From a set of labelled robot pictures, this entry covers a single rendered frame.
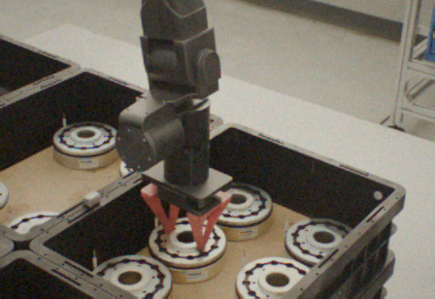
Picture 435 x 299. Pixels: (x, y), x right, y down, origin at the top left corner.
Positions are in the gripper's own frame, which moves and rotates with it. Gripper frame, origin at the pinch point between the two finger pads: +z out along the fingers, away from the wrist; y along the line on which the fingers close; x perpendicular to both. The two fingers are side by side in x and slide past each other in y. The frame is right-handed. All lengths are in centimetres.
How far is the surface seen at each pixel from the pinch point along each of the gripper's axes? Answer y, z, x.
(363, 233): 21.7, -5.8, 7.5
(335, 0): -135, 71, 277
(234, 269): 6.4, 4.1, 2.4
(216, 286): 6.6, 4.1, -1.9
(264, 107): -32, 16, 65
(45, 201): -24.7, 3.9, -2.4
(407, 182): 6, 17, 57
